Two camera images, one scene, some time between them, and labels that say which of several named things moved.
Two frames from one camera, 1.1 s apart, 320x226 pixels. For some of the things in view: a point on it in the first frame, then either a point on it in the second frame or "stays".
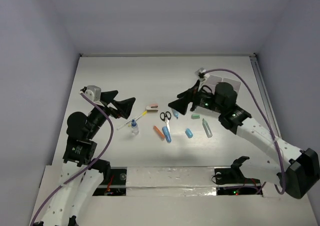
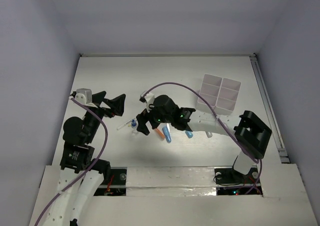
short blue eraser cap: (189, 133) stays
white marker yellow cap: (143, 114) stays
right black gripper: (181, 105) -> (145, 116)
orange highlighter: (159, 132) stays
